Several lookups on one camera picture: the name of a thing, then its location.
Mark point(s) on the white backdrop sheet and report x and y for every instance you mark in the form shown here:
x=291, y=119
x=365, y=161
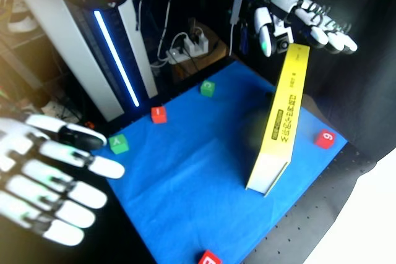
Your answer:
x=371, y=230

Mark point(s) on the yellow rectangular box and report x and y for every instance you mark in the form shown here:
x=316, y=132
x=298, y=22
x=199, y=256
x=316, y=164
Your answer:
x=284, y=115

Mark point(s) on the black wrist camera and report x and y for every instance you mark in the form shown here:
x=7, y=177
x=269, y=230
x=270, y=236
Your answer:
x=283, y=44

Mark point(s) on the green block with letter Y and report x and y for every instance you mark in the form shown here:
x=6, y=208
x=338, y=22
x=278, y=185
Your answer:
x=118, y=144

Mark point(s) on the black curtain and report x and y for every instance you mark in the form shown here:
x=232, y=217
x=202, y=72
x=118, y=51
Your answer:
x=355, y=75

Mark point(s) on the green block with question mark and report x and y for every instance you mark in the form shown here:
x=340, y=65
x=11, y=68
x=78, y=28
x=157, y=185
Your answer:
x=207, y=88

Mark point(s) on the blue table cloth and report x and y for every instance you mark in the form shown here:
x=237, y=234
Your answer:
x=185, y=183

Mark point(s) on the red block with white letter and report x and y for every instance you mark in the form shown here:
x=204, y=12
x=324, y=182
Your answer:
x=209, y=258

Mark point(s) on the red block with dash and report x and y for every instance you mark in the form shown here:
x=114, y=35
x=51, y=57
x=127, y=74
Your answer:
x=159, y=114

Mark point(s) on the brown wooden stool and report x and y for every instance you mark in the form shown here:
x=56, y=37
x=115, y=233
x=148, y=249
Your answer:
x=207, y=57

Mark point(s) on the white tower with blue light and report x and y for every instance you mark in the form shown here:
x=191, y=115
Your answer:
x=77, y=60

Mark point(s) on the white plug adapter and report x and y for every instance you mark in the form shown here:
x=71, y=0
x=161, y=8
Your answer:
x=196, y=43

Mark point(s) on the red block with number nine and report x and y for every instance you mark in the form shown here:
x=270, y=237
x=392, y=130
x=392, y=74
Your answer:
x=325, y=138

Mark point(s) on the white power strip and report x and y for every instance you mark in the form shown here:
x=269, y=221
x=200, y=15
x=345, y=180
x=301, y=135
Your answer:
x=177, y=56

